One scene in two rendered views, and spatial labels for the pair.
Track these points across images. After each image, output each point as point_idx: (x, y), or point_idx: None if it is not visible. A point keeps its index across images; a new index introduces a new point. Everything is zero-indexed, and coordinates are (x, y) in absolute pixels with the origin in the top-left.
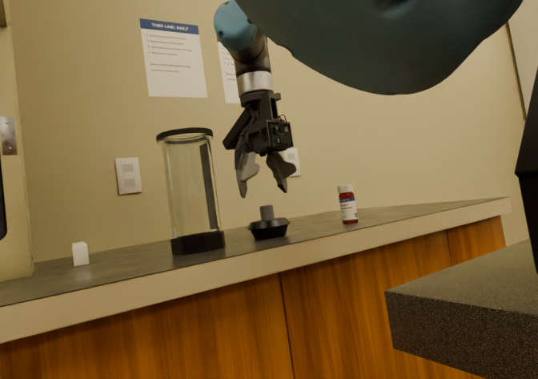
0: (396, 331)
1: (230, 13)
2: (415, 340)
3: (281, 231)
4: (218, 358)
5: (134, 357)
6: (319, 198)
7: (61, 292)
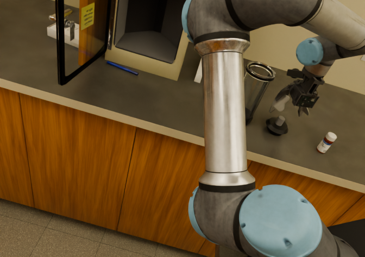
0: None
1: (307, 50)
2: None
3: (277, 135)
4: None
5: (188, 150)
6: None
7: (174, 127)
